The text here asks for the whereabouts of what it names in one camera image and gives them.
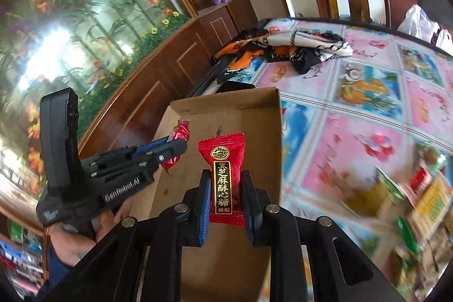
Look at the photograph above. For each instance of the pile of snack packets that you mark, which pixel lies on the pile of snack packets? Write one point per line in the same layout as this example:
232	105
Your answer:
421	196

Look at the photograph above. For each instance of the red candy packet black label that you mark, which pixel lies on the red candy packet black label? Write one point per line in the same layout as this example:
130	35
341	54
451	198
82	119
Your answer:
221	160

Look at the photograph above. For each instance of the cardboard box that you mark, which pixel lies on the cardboard box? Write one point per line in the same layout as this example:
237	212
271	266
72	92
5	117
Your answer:
244	111

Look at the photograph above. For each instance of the black phone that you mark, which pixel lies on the black phone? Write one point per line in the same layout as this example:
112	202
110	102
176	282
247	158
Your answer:
235	87

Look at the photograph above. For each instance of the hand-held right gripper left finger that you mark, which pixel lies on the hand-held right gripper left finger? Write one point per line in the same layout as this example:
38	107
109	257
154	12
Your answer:
203	213

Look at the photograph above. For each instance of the person's left hand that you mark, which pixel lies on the person's left hand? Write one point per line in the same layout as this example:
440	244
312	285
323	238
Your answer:
70	249

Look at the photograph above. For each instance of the orange black printed scarf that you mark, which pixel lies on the orange black printed scarf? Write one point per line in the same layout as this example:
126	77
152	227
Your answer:
283	40

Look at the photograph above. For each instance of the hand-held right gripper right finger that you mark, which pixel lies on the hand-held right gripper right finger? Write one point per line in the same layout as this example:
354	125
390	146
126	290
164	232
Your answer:
249	217

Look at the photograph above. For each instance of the colourful items rack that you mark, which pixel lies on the colourful items rack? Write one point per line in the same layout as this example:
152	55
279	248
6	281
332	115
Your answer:
21	252

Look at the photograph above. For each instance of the flower wall mural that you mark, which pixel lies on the flower wall mural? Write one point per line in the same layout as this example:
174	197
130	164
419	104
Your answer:
88	4

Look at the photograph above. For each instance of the white plastic bag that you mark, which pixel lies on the white plastic bag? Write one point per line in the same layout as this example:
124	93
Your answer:
416	22

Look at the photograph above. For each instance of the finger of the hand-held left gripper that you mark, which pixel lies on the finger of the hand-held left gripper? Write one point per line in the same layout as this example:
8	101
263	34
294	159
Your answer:
170	150
155	145

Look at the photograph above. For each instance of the low wooden cabinet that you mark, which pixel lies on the low wooden cabinet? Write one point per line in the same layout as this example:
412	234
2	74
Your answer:
226	22

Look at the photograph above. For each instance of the red twisted candy packet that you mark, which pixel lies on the red twisted candy packet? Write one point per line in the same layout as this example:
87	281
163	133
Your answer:
180	134

